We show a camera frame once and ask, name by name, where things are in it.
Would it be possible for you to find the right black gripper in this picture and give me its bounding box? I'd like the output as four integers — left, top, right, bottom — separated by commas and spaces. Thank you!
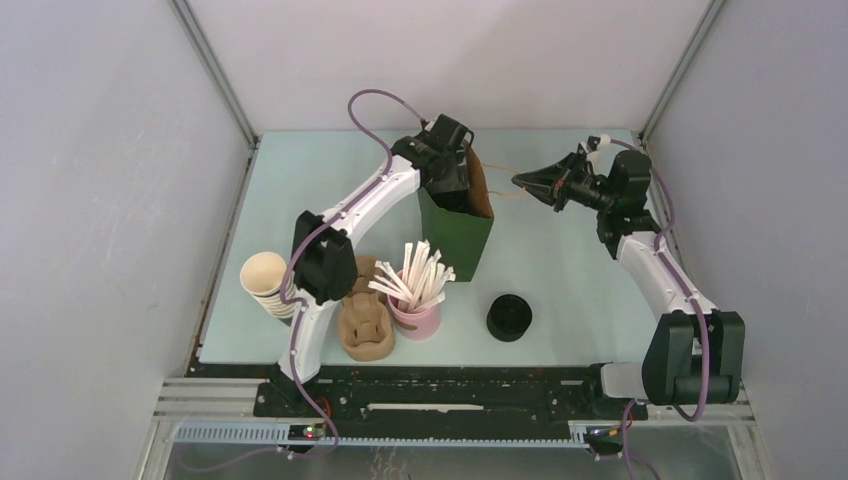
513, 151, 617, 213

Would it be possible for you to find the green paper bag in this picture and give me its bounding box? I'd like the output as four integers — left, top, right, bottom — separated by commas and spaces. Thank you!
418, 151, 496, 283

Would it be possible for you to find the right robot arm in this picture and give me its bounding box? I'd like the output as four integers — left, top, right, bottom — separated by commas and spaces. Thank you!
512, 149, 745, 418

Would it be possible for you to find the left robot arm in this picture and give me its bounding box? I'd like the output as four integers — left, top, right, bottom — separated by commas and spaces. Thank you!
277, 114, 474, 417

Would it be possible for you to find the bundle of white straws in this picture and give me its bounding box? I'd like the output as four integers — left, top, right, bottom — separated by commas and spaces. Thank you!
367, 240, 457, 314

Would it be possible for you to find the stack of black lids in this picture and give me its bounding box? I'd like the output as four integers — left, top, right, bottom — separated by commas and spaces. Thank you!
486, 294, 533, 342

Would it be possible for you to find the pink straw holder cup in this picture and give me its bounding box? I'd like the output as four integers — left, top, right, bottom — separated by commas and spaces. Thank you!
388, 297, 441, 341

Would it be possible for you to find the brown cardboard cup carrier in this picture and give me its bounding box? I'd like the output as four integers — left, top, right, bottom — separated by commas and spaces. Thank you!
338, 255, 396, 362

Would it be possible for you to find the stack of paper cups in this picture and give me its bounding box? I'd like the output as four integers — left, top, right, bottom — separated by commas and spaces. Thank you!
240, 252, 296, 326

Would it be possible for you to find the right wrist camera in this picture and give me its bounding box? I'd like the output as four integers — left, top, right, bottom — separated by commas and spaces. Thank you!
578, 134, 612, 168

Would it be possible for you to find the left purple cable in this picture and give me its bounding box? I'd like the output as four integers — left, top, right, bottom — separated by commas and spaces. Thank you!
192, 89, 432, 475

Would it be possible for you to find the purple cable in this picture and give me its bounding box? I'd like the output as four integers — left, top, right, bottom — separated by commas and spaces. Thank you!
192, 89, 432, 475
606, 137, 711, 480

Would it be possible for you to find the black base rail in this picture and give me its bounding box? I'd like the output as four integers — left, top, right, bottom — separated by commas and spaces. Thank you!
188, 365, 626, 444

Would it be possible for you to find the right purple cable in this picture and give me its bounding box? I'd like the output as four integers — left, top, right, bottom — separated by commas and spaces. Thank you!
606, 137, 711, 480

